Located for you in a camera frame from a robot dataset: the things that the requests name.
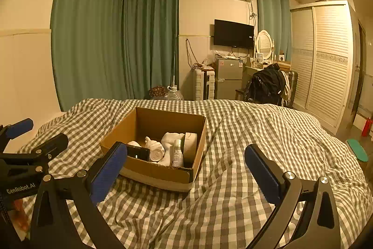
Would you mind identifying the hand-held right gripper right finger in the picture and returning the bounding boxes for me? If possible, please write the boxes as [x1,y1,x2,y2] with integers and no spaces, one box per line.
[245,144,341,249]

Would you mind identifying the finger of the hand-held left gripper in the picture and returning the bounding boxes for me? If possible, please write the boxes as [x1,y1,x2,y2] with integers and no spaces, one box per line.
[0,118,34,145]
[0,133,69,171]

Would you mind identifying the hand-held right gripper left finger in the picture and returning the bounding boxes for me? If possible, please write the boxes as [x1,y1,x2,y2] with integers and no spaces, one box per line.
[29,142,128,249]

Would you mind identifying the black phone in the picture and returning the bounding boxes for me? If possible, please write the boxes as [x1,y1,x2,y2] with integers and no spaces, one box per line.
[126,143,150,162]

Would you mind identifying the brown cardboard box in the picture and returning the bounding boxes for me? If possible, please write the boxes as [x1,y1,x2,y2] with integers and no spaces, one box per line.
[100,107,207,193]

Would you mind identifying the small clear spray bottle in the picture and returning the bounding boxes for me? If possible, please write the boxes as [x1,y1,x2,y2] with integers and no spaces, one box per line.
[173,139,184,167]

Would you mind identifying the small beige paper box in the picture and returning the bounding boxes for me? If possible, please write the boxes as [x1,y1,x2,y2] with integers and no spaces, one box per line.
[183,132,198,168]

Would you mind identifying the person's left hand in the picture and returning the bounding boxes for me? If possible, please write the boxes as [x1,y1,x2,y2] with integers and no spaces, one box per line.
[13,199,30,231]

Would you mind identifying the grey checked blanket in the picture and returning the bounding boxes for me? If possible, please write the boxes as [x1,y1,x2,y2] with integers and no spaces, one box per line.
[19,98,370,249]

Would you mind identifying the dark suitcase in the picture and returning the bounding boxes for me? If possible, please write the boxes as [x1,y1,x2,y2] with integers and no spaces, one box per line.
[284,71,298,108]

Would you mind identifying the black jacket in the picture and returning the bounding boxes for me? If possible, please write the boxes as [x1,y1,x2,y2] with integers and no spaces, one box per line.
[244,64,287,105]

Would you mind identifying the brown patterned bag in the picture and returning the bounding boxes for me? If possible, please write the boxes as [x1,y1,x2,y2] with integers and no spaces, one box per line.
[149,86,169,100]

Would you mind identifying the green oval board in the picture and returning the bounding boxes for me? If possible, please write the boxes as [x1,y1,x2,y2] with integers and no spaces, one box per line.
[347,139,369,162]

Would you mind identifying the small silver fridge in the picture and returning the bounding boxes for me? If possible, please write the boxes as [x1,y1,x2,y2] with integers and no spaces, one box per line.
[215,58,244,100]

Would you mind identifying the dressing table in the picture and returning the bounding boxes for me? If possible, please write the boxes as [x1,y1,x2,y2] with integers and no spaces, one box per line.
[243,60,292,86]

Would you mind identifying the large clear water bottle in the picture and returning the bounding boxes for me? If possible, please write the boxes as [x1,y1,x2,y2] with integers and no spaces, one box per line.
[166,85,184,101]

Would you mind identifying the white ribbed suitcase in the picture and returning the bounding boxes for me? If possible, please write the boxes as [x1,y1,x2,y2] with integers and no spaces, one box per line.
[192,68,215,101]

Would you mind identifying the white flat box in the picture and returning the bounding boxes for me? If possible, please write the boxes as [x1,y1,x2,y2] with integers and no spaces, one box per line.
[352,113,366,130]

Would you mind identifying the wide green curtain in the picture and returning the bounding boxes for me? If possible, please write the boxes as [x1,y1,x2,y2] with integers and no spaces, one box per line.
[51,0,129,111]

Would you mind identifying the red fire extinguisher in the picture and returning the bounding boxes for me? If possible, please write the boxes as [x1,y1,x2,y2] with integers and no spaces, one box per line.
[361,117,373,137]

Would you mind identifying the clear plastic bag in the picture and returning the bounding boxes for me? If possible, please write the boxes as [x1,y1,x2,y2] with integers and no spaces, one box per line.
[204,51,218,66]

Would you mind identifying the white louvred wardrobe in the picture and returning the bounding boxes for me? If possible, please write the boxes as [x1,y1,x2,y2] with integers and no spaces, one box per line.
[290,0,354,135]

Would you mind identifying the white oval mirror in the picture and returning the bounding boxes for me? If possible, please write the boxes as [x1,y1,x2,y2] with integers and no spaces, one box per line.
[256,30,274,58]

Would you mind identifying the green window curtain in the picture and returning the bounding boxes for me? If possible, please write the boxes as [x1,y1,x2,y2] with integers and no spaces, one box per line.
[122,0,180,99]

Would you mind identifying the narrow teal curtain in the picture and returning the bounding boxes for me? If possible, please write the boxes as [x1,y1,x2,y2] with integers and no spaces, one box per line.
[256,0,292,61]

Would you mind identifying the hanging wall cables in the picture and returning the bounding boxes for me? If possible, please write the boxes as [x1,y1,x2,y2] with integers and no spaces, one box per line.
[186,38,202,69]

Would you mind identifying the black wall television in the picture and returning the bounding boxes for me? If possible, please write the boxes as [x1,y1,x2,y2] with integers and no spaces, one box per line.
[214,19,255,49]

